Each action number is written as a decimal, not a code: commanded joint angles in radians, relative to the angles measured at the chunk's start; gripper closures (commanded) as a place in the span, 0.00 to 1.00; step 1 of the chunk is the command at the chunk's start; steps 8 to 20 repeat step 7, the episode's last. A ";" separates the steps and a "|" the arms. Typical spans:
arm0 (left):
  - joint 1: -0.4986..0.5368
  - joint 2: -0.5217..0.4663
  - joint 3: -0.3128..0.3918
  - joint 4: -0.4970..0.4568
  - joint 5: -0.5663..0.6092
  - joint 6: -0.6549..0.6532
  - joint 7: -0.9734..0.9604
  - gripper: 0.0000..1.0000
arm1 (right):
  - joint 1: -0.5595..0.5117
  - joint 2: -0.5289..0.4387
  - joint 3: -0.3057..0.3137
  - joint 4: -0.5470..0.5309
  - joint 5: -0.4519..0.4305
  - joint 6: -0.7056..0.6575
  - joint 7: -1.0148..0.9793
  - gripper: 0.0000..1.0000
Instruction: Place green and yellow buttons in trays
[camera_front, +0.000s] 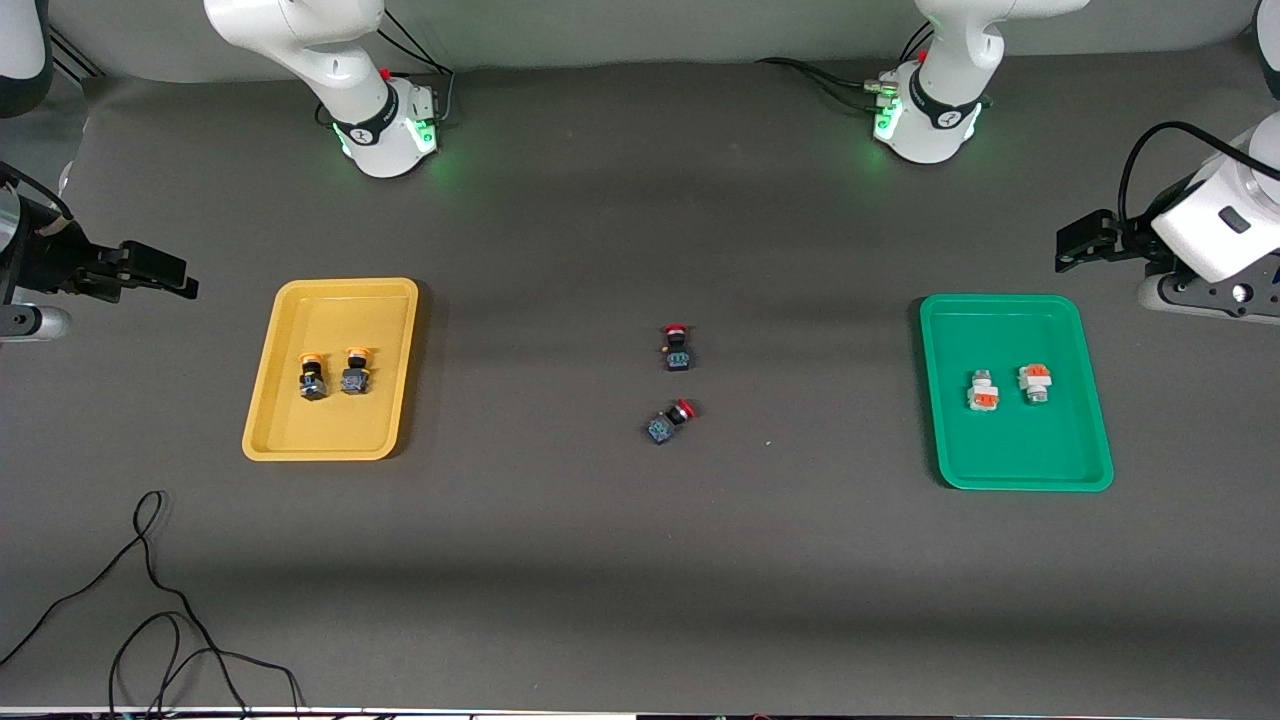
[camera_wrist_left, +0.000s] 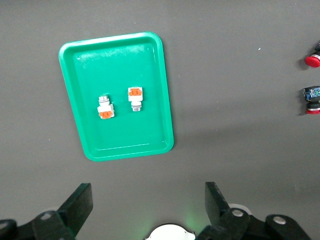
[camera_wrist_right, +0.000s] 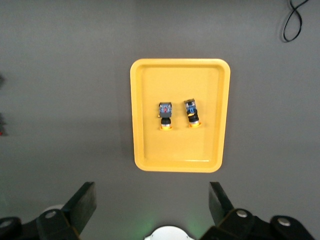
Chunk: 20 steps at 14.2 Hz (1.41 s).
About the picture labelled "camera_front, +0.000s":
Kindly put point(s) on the yellow plastic tray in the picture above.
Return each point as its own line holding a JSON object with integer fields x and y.
{"x": 330, "y": 420}

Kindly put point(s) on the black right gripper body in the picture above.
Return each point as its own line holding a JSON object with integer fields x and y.
{"x": 42, "y": 262}

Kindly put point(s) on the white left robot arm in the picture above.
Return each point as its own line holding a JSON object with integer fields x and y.
{"x": 1215, "y": 225}

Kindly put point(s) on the white orange push button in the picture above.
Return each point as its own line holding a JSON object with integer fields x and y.
{"x": 1036, "y": 382}
{"x": 983, "y": 393}

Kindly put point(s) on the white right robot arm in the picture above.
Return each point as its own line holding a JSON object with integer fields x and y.
{"x": 340, "y": 60}

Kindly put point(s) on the aluminium frame rail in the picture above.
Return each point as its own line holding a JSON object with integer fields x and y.
{"x": 75, "y": 58}

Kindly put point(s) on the yellow cap push button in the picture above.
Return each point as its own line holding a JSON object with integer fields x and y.
{"x": 313, "y": 380}
{"x": 355, "y": 376}

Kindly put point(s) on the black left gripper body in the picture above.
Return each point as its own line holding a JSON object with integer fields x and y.
{"x": 1133, "y": 243}

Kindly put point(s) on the green plastic tray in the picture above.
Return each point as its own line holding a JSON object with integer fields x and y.
{"x": 1015, "y": 445}

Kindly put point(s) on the red cap push button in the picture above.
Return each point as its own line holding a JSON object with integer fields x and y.
{"x": 662, "y": 428}
{"x": 678, "y": 355}

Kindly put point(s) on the dark grey table mat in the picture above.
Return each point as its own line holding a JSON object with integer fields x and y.
{"x": 640, "y": 560}

